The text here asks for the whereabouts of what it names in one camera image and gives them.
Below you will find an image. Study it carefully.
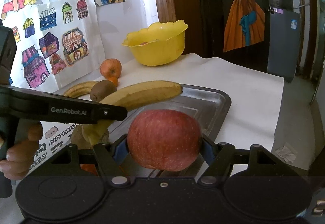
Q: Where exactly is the person's left hand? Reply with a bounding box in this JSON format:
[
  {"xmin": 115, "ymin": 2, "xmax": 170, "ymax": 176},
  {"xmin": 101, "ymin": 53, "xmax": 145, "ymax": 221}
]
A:
[{"xmin": 1, "ymin": 121, "xmax": 43, "ymax": 181}]

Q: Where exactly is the kiwi with sticker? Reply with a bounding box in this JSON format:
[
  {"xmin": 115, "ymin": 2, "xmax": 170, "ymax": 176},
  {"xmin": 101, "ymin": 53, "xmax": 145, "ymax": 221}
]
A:
[{"xmin": 70, "ymin": 124, "xmax": 110, "ymax": 150}]

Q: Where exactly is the dark door with lady poster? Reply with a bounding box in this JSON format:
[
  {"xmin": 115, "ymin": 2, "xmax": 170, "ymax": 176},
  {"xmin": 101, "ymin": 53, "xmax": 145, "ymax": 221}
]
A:
[{"xmin": 200, "ymin": 0, "xmax": 270, "ymax": 72}]

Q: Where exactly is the large red apple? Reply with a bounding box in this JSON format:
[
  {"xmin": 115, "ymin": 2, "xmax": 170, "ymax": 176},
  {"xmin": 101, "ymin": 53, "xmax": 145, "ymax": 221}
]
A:
[{"xmin": 127, "ymin": 110, "xmax": 202, "ymax": 172}]

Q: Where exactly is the colourful houses drawing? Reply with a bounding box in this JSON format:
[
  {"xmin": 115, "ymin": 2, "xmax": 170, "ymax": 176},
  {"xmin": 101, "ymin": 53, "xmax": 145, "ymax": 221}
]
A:
[{"xmin": 3, "ymin": 0, "xmax": 105, "ymax": 92}]

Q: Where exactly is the grey washing machine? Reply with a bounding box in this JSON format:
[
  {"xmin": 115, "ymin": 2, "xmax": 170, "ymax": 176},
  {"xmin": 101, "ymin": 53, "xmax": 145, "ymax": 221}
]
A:
[{"xmin": 267, "ymin": 0, "xmax": 301, "ymax": 83}]

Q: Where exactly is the cherry tomato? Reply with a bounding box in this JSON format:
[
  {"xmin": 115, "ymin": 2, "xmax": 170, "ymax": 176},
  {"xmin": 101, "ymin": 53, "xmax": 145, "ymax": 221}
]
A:
[{"xmin": 80, "ymin": 164, "xmax": 98, "ymax": 176}]

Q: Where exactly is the crumpled paper on floor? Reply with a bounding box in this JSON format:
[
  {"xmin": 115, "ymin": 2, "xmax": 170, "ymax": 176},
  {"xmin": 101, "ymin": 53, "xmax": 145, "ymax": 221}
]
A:
[{"xmin": 275, "ymin": 142, "xmax": 298, "ymax": 164}]

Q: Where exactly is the yellow plastic colander bowl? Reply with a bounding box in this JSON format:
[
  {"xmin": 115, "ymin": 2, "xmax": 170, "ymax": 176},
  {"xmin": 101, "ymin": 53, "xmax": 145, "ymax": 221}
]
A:
[{"xmin": 122, "ymin": 20, "xmax": 188, "ymax": 66}]

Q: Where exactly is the yellow banana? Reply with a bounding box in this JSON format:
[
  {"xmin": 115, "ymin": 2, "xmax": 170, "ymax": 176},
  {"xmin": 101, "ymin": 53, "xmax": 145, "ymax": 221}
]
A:
[
  {"xmin": 81, "ymin": 80, "xmax": 182, "ymax": 146},
  {"xmin": 63, "ymin": 81, "xmax": 98, "ymax": 98}
]

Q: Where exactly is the white printed tablecloth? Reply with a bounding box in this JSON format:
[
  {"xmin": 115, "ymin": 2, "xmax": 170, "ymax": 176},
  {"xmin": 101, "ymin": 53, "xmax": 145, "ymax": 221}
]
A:
[{"xmin": 25, "ymin": 53, "xmax": 285, "ymax": 179}]

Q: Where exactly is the small orange-red apple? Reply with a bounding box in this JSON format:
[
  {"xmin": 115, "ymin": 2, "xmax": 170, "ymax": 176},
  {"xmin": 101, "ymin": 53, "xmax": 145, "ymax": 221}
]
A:
[{"xmin": 100, "ymin": 58, "xmax": 122, "ymax": 79}]

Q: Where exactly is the small orange tangerine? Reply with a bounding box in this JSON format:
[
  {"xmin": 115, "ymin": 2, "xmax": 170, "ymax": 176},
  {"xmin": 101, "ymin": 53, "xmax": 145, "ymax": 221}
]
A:
[{"xmin": 107, "ymin": 76, "xmax": 119, "ymax": 87}]

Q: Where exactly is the brown kiwi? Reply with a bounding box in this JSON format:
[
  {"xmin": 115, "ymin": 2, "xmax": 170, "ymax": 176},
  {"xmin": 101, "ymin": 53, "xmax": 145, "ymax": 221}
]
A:
[{"xmin": 90, "ymin": 80, "xmax": 117, "ymax": 102}]

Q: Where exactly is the metal baking tray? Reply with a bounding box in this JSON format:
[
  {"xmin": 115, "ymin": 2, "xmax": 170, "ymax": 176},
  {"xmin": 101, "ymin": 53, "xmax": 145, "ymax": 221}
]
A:
[{"xmin": 108, "ymin": 85, "xmax": 231, "ymax": 178}]

